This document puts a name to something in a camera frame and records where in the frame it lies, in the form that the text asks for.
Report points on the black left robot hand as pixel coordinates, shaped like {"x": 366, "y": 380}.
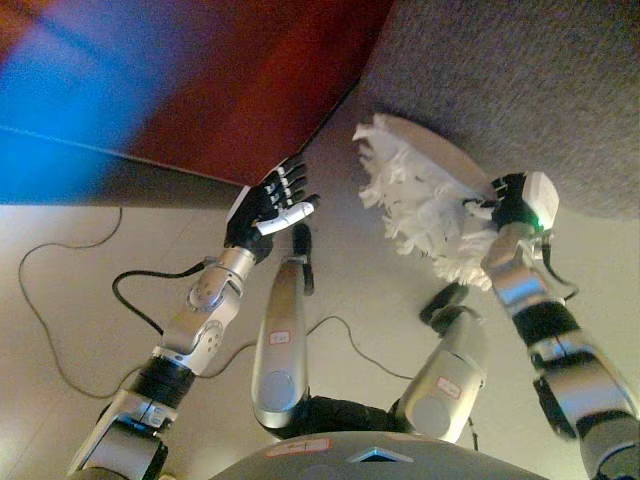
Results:
{"x": 255, "y": 212}

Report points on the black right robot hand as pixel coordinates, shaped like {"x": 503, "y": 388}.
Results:
{"x": 535, "y": 197}

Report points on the white fluffy mop head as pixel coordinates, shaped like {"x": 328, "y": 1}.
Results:
{"x": 425, "y": 200}

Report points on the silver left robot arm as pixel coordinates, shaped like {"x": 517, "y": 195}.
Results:
{"x": 200, "y": 320}

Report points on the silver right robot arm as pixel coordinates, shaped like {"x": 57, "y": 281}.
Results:
{"x": 560, "y": 350}

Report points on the dark grey panel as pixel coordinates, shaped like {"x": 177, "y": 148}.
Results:
{"x": 175, "y": 187}

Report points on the grey fabric armchair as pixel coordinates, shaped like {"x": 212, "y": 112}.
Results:
{"x": 525, "y": 75}

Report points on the silver left robot leg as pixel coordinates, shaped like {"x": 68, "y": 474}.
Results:
{"x": 282, "y": 340}

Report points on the silver robot leg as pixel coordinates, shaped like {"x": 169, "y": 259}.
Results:
{"x": 282, "y": 340}
{"x": 445, "y": 385}

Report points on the brown wooden wardrobe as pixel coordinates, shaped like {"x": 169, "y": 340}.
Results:
{"x": 200, "y": 75}

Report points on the silver right robot leg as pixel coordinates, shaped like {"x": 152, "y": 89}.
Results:
{"x": 445, "y": 385}

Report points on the grey robot torso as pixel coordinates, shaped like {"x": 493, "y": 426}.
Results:
{"x": 360, "y": 457}

